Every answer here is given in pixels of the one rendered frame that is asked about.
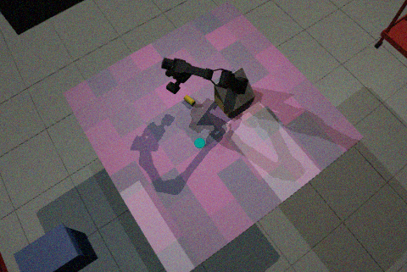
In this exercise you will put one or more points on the yellow cylinder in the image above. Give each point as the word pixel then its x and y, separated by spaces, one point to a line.
pixel 189 100

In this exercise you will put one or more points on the cyan circle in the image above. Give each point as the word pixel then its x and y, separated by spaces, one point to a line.
pixel 199 142

